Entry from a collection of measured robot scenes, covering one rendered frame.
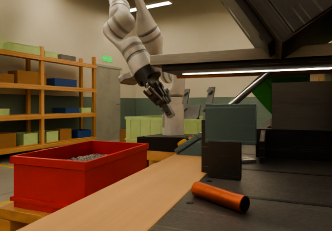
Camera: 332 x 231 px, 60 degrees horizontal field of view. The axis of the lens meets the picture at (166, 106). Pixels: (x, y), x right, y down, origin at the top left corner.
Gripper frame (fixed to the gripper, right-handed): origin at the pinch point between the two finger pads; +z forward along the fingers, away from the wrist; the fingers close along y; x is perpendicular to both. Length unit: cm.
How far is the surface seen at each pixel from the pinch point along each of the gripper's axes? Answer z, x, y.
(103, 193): 13.5, 1.7, -37.8
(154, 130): -14, 46, 81
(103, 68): -341, 333, 586
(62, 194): 7.9, 20.2, -27.8
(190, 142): 10.8, -1.1, -0.5
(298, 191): 28.5, -21.7, -23.8
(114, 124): -205, 417, 631
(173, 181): 17.4, -4.4, -26.8
